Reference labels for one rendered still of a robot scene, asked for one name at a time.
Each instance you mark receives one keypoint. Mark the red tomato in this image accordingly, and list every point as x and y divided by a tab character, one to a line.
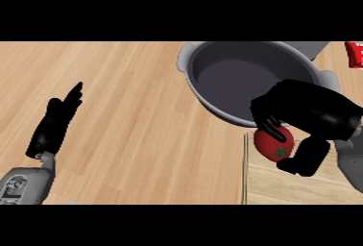
274	148

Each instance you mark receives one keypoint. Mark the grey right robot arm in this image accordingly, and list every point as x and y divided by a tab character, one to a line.
350	160

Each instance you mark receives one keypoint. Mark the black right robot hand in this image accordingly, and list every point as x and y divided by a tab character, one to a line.
312	109

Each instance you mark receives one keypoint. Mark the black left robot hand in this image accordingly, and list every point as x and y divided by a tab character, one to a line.
54	123

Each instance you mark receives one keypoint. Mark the grey metal pot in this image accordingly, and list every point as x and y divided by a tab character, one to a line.
246	80

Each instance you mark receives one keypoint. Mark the grey appliance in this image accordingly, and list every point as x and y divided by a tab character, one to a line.
309	48

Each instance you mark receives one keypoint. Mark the pale wooden tray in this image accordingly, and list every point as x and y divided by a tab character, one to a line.
293	182

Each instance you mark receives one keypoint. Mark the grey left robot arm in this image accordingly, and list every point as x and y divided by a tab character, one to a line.
24	185

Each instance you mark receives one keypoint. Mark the red box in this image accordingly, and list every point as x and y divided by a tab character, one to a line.
355	55

